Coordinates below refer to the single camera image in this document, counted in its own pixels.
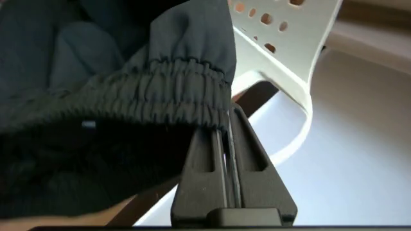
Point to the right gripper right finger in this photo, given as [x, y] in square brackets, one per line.
[266, 192]

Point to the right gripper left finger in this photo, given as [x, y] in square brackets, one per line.
[192, 192]

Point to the black garment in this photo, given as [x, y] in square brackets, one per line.
[180, 80]

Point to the white laundry basket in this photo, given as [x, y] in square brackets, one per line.
[305, 48]

